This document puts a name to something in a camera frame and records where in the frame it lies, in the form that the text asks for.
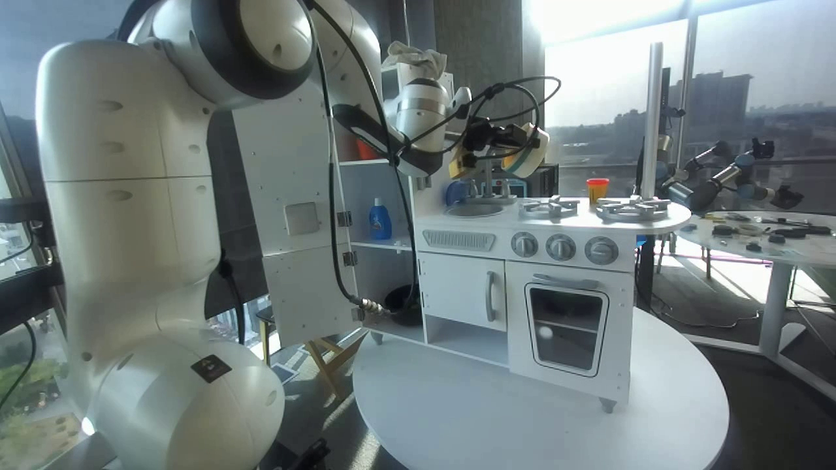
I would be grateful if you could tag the silver stove burner far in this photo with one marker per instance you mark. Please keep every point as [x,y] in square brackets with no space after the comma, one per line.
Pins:
[546,208]

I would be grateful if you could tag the silver stove burner near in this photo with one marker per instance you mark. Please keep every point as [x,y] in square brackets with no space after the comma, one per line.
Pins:
[631,211]

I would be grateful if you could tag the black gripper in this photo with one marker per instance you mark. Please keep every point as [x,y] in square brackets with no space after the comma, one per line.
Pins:
[484,142]

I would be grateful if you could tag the white toy kitchen unit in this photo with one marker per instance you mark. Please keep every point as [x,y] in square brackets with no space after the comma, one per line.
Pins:
[540,300]

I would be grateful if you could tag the white side table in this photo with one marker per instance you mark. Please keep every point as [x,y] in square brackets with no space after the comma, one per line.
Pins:
[781,240]

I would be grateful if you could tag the white bowl with teal band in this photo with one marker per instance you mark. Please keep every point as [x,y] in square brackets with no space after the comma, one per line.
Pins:
[530,156]

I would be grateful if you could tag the orange yellow small cup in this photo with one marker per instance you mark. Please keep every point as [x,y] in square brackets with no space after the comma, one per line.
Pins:
[595,190]

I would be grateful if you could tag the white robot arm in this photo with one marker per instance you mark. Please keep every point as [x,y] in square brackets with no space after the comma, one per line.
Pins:
[120,129]

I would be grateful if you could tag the blue detergent bottle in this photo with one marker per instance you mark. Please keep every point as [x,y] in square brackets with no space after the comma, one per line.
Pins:
[380,221]

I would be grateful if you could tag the white vertical pole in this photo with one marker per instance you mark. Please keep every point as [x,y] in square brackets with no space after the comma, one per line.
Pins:
[650,119]

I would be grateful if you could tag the silver stove burner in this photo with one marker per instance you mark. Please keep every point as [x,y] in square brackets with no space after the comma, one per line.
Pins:
[546,208]
[631,211]

